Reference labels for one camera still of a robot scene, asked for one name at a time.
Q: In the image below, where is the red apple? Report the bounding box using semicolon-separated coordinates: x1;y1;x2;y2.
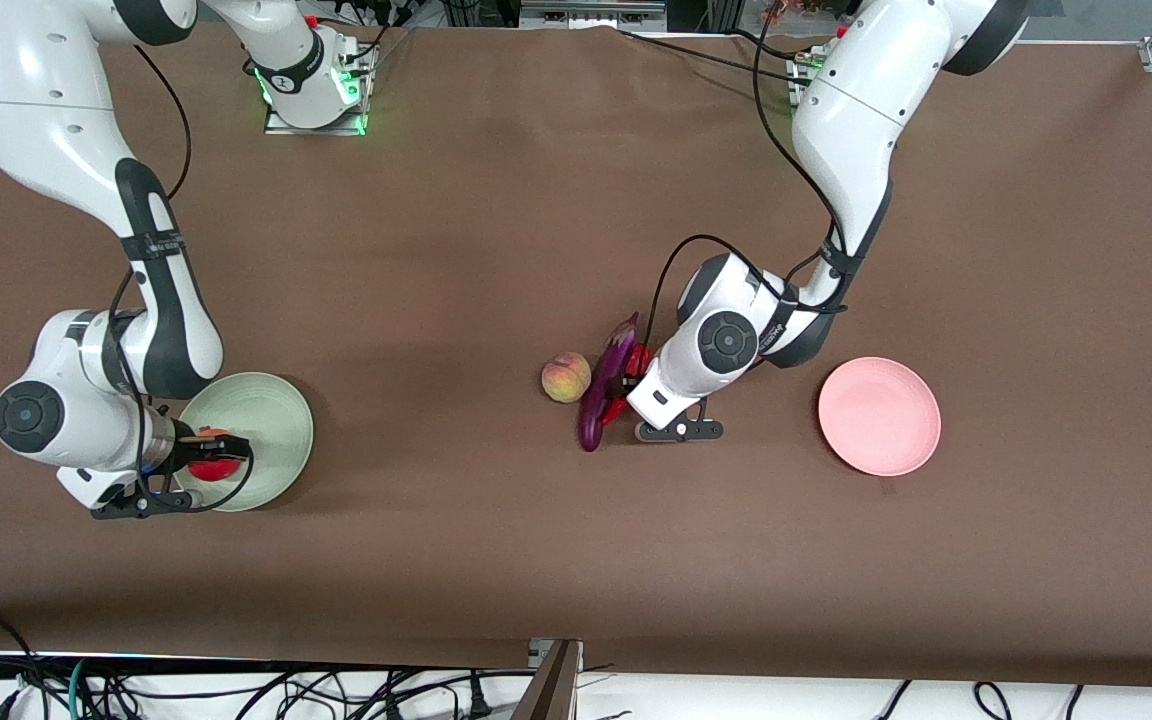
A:
186;428;239;484

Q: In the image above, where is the red chili pepper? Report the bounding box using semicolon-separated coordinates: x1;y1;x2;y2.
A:
602;343;654;427

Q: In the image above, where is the long purple eggplant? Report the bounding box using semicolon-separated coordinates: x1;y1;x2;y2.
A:
577;312;640;453

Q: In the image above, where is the yellow pink peach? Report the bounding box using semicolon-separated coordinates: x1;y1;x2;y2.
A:
541;352;593;405

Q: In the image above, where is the light green plate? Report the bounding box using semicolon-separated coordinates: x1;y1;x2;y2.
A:
176;372;315;513

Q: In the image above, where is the brown table cloth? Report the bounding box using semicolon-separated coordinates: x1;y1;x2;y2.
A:
0;18;1152;689

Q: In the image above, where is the pink plate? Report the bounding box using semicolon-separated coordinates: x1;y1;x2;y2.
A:
817;357;942;477

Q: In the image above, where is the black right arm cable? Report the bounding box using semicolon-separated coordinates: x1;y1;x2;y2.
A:
108;45;257;515

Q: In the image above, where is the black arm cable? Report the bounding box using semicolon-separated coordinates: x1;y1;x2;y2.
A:
108;45;257;515
641;0;852;346

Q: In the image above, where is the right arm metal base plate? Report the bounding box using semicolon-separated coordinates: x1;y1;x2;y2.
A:
263;100;370;137

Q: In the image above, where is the grey metal camera post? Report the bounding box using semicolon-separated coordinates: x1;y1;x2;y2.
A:
511;639;585;720

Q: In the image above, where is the long black table cable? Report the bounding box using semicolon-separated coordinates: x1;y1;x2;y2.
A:
620;29;809;85

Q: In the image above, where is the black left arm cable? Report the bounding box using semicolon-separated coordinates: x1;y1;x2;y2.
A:
641;0;852;346

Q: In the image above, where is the short black table cable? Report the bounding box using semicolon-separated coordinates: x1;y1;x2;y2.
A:
726;29;802;63

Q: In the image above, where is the metal rail with sockets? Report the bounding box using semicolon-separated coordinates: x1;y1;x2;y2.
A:
518;0;668;32

